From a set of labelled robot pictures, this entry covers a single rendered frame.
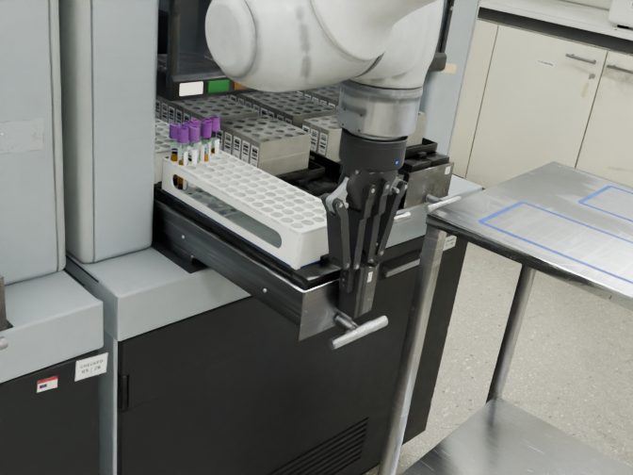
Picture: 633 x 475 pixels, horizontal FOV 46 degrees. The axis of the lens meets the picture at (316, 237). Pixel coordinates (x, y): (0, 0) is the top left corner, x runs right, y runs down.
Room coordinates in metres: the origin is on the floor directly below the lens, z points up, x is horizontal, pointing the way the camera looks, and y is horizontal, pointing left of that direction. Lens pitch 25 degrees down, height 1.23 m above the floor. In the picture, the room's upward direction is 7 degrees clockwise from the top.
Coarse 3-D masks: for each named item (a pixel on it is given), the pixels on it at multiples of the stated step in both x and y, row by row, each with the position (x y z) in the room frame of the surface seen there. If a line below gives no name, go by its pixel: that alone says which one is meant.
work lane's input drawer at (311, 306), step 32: (160, 192) 0.99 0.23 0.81; (160, 224) 0.97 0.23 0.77; (192, 224) 0.92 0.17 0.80; (224, 256) 0.87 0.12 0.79; (256, 256) 0.84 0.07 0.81; (320, 256) 0.83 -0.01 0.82; (256, 288) 0.82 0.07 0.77; (288, 288) 0.78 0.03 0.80; (320, 288) 0.79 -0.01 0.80; (320, 320) 0.79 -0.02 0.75; (384, 320) 0.82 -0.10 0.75
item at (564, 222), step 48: (480, 192) 1.15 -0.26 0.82; (528, 192) 1.19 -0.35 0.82; (576, 192) 1.22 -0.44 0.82; (624, 192) 1.25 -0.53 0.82; (432, 240) 1.03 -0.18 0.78; (480, 240) 0.98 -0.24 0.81; (528, 240) 0.98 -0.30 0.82; (576, 240) 1.00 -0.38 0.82; (624, 240) 1.03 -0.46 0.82; (432, 288) 1.04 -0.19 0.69; (528, 288) 1.36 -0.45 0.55; (624, 288) 0.86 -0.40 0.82; (480, 432) 1.23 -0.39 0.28; (528, 432) 1.25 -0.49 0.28
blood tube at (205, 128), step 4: (204, 124) 1.01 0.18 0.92; (208, 124) 1.02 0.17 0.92; (204, 128) 1.01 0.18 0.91; (208, 128) 1.01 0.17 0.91; (204, 132) 1.01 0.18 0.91; (208, 132) 1.01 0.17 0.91; (204, 136) 1.01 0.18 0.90; (208, 136) 1.01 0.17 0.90; (204, 140) 1.01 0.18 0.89; (208, 140) 1.02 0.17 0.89; (204, 144) 1.01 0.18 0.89; (208, 144) 1.02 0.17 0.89; (204, 148) 1.01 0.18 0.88; (208, 148) 1.02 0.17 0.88; (204, 152) 1.01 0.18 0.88; (208, 152) 1.02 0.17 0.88; (200, 156) 1.02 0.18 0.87; (204, 156) 1.01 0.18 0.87; (208, 156) 1.02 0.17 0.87; (200, 160) 1.01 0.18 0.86; (204, 160) 1.01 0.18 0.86
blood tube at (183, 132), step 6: (180, 132) 0.98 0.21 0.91; (186, 132) 0.98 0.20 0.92; (180, 138) 0.98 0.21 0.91; (186, 138) 0.98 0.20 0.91; (180, 144) 0.98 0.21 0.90; (186, 144) 0.98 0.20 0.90; (180, 150) 0.98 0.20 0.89; (186, 150) 0.98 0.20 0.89; (180, 156) 0.98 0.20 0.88; (186, 156) 0.98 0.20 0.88; (180, 162) 0.98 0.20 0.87; (186, 162) 0.98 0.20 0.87; (180, 180) 0.98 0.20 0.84; (186, 180) 0.99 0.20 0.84; (180, 186) 0.98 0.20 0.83; (186, 186) 0.99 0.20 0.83
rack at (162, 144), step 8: (160, 120) 1.18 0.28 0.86; (160, 128) 1.14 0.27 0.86; (168, 128) 1.15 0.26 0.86; (160, 136) 1.10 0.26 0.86; (168, 136) 1.11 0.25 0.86; (160, 144) 1.06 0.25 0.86; (168, 144) 1.06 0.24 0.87; (200, 144) 1.08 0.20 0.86; (160, 152) 1.03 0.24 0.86; (168, 152) 1.04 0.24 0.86; (160, 160) 1.03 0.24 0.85; (160, 168) 1.03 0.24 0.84; (160, 176) 1.03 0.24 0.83
